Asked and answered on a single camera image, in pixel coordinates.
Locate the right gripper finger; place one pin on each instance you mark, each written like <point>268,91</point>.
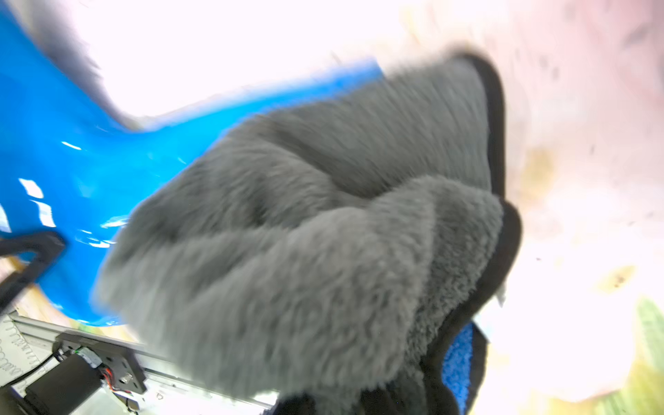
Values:
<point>43,249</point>

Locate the blue rubber boot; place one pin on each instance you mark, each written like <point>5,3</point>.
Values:
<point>68,167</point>

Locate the grey blue microfibre cloth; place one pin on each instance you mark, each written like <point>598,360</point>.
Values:
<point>331,252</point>

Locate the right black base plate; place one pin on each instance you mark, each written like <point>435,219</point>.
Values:
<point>117,364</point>

